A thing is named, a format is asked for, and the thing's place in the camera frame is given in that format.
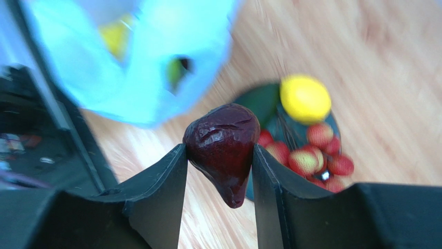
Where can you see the light blue printed plastic bag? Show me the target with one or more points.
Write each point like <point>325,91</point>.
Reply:
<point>135,90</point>

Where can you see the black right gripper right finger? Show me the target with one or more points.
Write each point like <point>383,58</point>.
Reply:
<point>292,212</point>

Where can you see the black fruit plate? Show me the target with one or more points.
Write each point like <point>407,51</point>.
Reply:
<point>264,102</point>

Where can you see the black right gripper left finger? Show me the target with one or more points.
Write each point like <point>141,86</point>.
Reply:
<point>142,212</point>

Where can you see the yellow lemon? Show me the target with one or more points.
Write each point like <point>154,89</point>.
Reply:
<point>305,99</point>

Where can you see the red strawberry bunch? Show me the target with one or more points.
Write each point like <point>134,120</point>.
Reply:
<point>320,161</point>

